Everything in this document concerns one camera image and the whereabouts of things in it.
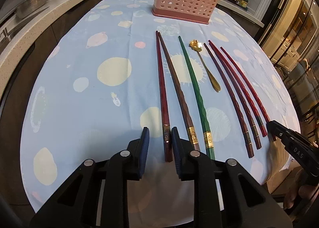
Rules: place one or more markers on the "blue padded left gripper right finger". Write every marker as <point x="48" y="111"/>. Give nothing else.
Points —
<point x="177" y="150"/>

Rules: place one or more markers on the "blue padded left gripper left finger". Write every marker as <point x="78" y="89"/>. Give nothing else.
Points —
<point x="144" y="145"/>

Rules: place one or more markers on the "dark red chopstick gold band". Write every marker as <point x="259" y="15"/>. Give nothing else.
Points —
<point x="163" y="105"/>

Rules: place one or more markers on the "green chopstick gold band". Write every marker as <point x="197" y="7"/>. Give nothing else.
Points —
<point x="208" y="140"/>

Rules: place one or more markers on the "brown chopstick gold band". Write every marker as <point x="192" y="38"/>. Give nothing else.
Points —
<point x="180" y="95"/>

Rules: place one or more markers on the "bright red chopstick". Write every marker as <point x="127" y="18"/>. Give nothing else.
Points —
<point x="249" y="92"/>

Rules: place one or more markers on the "gold flower-handled spoon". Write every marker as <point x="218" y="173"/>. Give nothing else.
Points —
<point x="197" y="47"/>

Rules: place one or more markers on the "blue polka dot tablecloth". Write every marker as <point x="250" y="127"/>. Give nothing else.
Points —
<point x="99" y="88"/>

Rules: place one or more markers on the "seasoning jars on tray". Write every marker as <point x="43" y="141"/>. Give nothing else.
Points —
<point x="242" y="3"/>

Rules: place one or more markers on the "stainless steel pot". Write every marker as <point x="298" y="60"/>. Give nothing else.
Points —
<point x="27" y="7"/>

